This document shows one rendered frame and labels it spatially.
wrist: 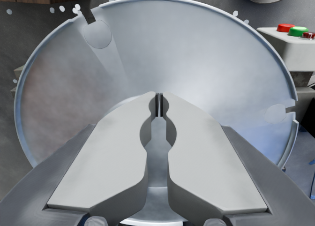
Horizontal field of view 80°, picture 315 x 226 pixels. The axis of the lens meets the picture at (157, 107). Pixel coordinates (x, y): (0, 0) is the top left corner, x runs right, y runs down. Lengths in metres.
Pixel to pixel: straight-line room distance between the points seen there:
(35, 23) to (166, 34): 0.98
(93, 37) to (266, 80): 0.15
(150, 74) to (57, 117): 0.11
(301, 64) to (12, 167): 1.78
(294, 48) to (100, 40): 0.31
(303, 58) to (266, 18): 0.67
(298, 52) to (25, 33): 1.08
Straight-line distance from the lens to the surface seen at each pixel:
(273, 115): 0.22
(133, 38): 0.16
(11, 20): 1.17
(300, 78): 0.42
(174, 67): 0.17
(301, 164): 1.71
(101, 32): 0.17
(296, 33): 0.42
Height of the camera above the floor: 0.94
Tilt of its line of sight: 58 degrees down
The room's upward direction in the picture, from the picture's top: 178 degrees counter-clockwise
